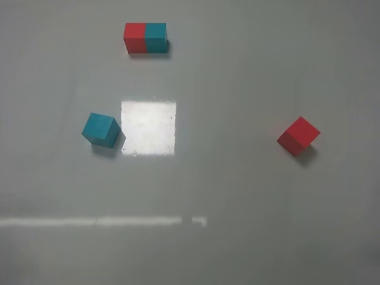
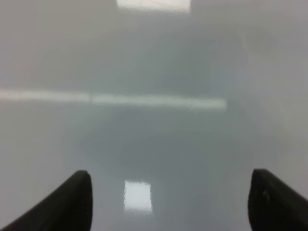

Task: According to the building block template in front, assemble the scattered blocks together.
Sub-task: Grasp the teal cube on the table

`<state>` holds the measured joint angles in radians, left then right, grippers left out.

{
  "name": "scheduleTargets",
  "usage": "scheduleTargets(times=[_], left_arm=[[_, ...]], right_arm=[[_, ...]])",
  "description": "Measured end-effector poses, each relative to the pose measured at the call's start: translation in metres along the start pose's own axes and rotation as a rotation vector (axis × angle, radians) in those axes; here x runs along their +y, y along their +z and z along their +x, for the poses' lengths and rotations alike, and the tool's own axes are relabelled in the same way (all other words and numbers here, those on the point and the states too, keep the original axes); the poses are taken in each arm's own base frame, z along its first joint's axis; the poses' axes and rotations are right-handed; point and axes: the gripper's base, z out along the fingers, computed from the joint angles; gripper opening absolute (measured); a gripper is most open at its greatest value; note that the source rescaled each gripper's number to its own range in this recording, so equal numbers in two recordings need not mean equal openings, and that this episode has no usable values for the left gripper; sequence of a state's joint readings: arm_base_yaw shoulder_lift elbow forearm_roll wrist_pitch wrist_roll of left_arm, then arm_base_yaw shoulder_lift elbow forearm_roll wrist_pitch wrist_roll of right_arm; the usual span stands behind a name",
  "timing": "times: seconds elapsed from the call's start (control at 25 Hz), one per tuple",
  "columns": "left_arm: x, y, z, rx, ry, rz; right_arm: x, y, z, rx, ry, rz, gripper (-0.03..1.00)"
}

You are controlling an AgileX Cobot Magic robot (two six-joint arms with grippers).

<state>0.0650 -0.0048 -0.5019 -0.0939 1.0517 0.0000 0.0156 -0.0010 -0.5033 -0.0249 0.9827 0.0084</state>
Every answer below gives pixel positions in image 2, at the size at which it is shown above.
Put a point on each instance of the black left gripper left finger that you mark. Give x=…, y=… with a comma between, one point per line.
x=68, y=208

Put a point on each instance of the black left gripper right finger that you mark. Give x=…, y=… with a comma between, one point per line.
x=274, y=206

